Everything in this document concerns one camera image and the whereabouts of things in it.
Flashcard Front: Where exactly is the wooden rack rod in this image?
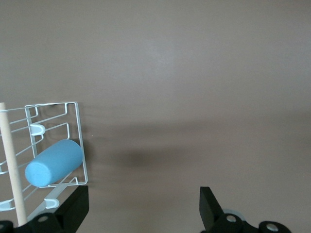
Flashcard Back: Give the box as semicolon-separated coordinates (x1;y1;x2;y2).
0;102;28;226

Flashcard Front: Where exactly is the white wire cup rack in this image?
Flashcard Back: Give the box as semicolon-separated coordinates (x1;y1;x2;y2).
0;101;89;220

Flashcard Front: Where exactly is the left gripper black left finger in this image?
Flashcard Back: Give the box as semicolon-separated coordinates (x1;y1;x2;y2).
0;185;90;233

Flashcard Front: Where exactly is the light blue plastic cup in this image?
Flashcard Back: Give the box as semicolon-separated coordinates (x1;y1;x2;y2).
24;139;84;188

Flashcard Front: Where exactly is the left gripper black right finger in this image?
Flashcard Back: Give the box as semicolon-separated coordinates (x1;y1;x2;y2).
199;186;293;233

